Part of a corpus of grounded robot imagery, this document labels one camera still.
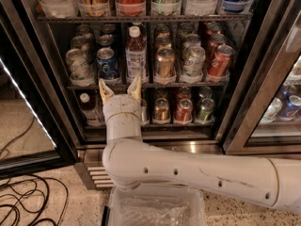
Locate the red can second row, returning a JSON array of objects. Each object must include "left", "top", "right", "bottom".
[{"left": 206, "top": 34, "right": 227, "bottom": 63}]

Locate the tea bottle white cap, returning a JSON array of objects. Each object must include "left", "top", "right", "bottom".
[{"left": 124, "top": 25, "right": 149, "bottom": 82}]

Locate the black cable on floor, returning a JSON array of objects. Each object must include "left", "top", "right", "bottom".
[{"left": 0, "top": 116, "right": 70, "bottom": 226}]

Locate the bottom shelf gold can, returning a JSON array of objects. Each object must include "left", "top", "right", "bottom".
[{"left": 153, "top": 98, "right": 170, "bottom": 122}]

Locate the bottom shelf red can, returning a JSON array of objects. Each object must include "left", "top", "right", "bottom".
[{"left": 174, "top": 99, "right": 193, "bottom": 123}]

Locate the right fridge glass door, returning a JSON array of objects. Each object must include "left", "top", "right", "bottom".
[{"left": 216, "top": 0, "right": 301, "bottom": 158}]

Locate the red soda can front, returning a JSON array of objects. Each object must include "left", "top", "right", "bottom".
[{"left": 207, "top": 45, "right": 233, "bottom": 77}]

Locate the top shelf left water bottle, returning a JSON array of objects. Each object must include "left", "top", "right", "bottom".
[{"left": 40, "top": 0, "right": 78, "bottom": 18}]

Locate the white can second row left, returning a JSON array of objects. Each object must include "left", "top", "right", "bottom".
[{"left": 71, "top": 36, "right": 90, "bottom": 56}]

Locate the blue can second row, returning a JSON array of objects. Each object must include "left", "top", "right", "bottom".
[{"left": 97, "top": 35, "right": 115, "bottom": 49}]

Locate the gold can front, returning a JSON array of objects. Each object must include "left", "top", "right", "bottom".
[{"left": 154, "top": 47, "right": 175, "bottom": 78}]

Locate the open fridge glass door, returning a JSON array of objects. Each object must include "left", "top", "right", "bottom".
[{"left": 0, "top": 24, "right": 76, "bottom": 179}]

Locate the bottom shelf tea bottle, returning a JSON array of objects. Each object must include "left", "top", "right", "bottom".
[{"left": 79, "top": 93, "right": 103, "bottom": 127}]

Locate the shelf gold can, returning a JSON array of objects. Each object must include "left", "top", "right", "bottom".
[
  {"left": 153, "top": 98, "right": 170, "bottom": 122},
  {"left": 78, "top": 0, "right": 110, "bottom": 17}
]

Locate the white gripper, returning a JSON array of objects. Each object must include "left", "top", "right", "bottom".
[{"left": 99, "top": 76, "right": 141, "bottom": 120}]

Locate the blue soda can front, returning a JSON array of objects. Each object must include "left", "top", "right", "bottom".
[{"left": 97, "top": 47, "right": 119, "bottom": 80}]

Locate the top shelf gold can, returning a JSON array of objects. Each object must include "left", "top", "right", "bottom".
[{"left": 78, "top": 0, "right": 110, "bottom": 17}]

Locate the silver green can front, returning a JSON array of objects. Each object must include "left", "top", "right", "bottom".
[{"left": 182, "top": 45, "right": 206, "bottom": 77}]

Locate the silver can second row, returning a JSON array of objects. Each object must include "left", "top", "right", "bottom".
[{"left": 182, "top": 34, "right": 201, "bottom": 49}]

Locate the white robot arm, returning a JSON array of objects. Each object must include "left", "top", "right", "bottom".
[{"left": 99, "top": 77, "right": 301, "bottom": 214}]

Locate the white green can front left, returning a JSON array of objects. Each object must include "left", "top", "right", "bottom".
[{"left": 66, "top": 48, "right": 92, "bottom": 81}]

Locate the gold can second row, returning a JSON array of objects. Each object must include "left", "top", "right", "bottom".
[{"left": 154, "top": 36, "right": 172, "bottom": 50}]

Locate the clear plastic bin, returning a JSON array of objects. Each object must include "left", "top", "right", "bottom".
[{"left": 102, "top": 184, "right": 208, "bottom": 226}]

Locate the bottom shelf silver can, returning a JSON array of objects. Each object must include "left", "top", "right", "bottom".
[{"left": 141, "top": 99, "right": 150, "bottom": 125}]

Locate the bottom shelf green can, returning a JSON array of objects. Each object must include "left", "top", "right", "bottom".
[{"left": 196, "top": 98, "right": 215, "bottom": 122}]

